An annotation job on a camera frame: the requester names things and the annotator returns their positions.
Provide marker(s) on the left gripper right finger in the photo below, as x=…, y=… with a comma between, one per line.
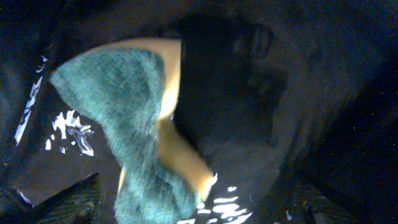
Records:
x=307, y=200

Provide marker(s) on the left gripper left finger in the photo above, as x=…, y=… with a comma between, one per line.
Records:
x=80, y=203

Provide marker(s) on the green yellow sponge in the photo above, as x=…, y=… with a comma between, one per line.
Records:
x=130, y=88

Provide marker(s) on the black plastic tray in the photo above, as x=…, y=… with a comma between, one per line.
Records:
x=265, y=86

